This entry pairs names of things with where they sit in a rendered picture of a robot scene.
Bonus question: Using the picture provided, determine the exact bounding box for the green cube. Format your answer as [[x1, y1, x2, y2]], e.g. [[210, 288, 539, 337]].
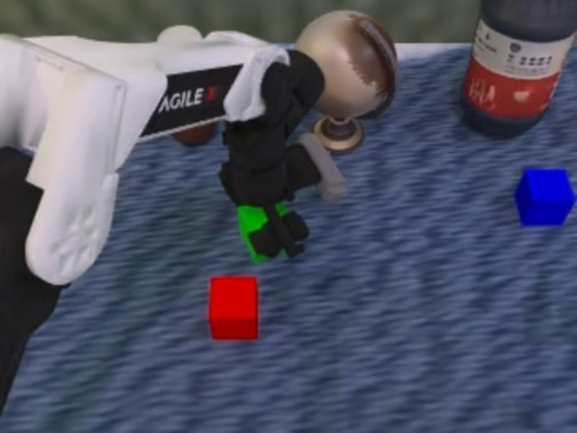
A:
[[235, 200, 290, 263]]

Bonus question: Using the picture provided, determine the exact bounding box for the small brown round object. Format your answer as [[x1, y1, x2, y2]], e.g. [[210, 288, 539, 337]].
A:
[[172, 123, 220, 147]]

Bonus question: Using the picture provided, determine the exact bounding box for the bronze sphere on pedestal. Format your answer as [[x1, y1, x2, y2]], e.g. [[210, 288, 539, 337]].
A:
[[294, 10, 398, 155]]

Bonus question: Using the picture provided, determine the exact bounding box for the dark bottle with red label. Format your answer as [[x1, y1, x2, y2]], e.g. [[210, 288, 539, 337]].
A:
[[458, 0, 574, 139]]

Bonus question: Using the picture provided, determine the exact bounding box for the blue cube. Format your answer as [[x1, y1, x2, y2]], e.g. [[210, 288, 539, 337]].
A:
[[515, 168, 576, 226]]

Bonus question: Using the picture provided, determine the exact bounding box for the red cube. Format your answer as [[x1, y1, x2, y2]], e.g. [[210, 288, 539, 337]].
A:
[[207, 275, 261, 341]]

